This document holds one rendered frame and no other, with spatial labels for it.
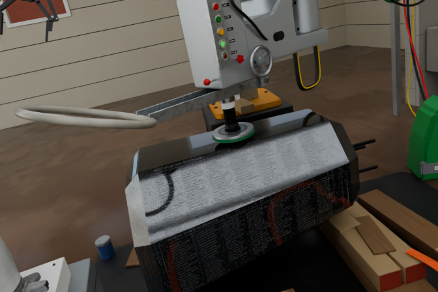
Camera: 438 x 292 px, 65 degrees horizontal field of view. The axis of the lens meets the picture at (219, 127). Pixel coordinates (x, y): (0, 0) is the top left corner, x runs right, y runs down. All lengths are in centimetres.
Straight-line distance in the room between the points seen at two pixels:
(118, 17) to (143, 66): 112
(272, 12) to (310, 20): 32
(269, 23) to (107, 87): 633
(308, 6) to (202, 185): 112
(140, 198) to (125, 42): 629
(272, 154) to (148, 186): 60
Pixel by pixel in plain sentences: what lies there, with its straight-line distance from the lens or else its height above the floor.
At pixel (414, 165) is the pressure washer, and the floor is 10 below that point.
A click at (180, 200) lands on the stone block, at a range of 161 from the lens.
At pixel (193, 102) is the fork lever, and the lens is 151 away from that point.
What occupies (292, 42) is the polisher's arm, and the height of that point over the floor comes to 123.
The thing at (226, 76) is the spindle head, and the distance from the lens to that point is 155.
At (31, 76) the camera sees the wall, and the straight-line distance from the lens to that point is 801.
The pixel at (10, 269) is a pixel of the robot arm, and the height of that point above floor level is 97.
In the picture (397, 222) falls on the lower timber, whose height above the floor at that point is 9.
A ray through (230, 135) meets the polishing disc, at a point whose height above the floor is 88.
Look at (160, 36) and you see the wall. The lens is 778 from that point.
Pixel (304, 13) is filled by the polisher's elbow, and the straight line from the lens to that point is 204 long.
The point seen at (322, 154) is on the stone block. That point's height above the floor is 71.
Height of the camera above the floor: 147
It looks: 19 degrees down
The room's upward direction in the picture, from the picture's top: 12 degrees counter-clockwise
